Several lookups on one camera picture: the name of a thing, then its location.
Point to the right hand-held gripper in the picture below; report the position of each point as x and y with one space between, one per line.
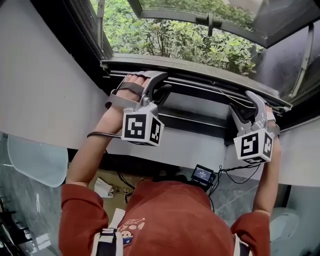
252 147

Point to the open glass window sash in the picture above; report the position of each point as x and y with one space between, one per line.
175 15

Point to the white round basin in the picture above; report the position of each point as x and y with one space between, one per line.
285 222

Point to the person's left hand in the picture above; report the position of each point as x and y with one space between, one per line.
136 79

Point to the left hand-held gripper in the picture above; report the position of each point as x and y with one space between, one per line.
140 127

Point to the black window frame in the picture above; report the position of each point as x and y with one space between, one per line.
195 120

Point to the black metal furniture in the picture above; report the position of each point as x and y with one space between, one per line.
10 225

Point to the person's red shirt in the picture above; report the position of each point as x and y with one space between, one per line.
170 220

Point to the brown cardboard box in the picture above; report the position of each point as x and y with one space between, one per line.
111 202

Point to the small black monitor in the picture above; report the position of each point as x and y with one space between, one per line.
202 173

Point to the person's right forearm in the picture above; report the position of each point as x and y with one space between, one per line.
265 190

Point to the green shrubs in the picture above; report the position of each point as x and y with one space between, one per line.
175 40

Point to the person's left forearm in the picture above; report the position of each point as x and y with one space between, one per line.
95 150

